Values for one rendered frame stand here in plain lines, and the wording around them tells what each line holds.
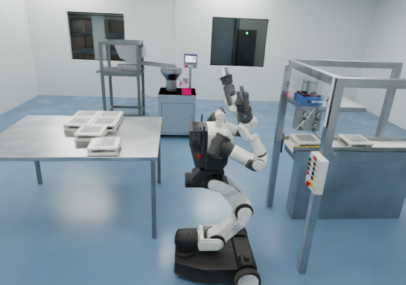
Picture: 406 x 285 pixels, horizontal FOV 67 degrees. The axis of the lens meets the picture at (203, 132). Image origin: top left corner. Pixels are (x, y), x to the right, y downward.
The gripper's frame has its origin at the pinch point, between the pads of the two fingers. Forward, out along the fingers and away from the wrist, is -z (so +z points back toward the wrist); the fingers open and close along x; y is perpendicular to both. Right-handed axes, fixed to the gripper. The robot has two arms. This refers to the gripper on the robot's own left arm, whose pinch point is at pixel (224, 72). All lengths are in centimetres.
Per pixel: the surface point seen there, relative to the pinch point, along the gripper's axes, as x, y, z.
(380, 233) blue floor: 13, -125, 193
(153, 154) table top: -52, 56, 49
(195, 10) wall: -407, -275, -191
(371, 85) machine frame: 78, -53, 38
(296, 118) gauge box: -2, -66, 55
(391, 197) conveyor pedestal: 12, -159, 169
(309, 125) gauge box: 3, -74, 65
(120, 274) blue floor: -58, 109, 132
